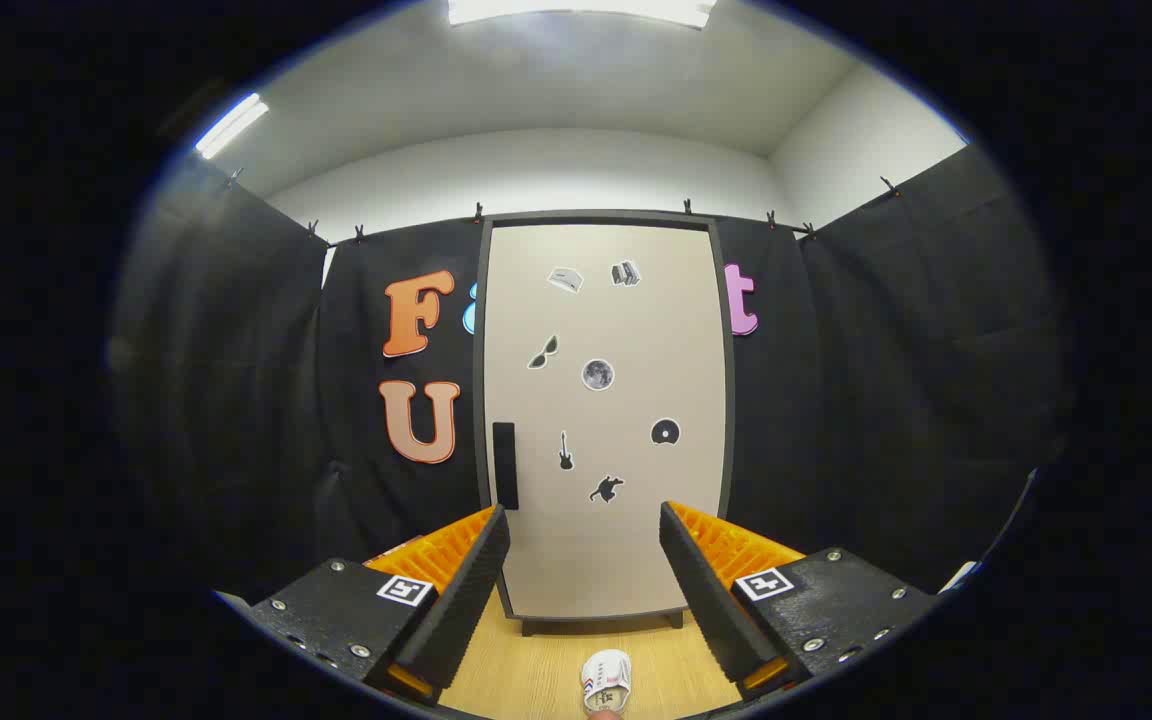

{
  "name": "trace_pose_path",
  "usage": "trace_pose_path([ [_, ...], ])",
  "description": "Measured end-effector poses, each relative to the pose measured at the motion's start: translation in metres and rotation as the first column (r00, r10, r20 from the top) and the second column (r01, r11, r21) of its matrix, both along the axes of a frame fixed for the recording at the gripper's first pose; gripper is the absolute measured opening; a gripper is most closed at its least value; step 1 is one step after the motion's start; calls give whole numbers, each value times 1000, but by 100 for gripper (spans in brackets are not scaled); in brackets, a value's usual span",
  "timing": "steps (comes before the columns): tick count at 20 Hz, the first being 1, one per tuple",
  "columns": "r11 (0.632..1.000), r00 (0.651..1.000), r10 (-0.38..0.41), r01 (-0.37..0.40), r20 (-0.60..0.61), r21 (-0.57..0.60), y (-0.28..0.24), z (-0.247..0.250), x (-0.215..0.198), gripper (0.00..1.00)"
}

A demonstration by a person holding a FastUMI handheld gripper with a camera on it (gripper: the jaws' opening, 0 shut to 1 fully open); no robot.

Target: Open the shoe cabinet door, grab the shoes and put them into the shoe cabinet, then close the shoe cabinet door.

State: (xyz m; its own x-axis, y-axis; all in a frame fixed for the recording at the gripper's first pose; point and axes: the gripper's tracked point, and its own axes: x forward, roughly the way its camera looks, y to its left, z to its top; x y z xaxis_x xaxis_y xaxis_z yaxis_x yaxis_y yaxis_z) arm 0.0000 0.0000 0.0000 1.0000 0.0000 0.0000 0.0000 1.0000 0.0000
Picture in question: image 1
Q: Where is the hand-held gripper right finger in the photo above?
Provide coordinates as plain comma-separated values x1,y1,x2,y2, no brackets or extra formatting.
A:
659,500,940,698

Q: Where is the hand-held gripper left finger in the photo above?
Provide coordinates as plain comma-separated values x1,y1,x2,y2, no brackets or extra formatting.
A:
251,503,512,701

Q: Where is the beige shoe cabinet door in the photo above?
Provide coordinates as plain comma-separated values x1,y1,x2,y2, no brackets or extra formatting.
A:
486,222,727,621

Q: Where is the white canvas shoe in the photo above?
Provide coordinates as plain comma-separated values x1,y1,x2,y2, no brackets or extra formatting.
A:
581,649,633,713

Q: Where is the dark grey shoe cabinet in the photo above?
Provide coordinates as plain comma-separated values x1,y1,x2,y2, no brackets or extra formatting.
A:
473,210,737,638

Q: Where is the black backdrop cloth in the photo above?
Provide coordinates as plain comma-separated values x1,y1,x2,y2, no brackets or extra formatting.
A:
111,145,1072,601

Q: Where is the row of black cloth clips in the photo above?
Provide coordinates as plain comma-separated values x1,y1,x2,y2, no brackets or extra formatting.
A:
226,168,902,246

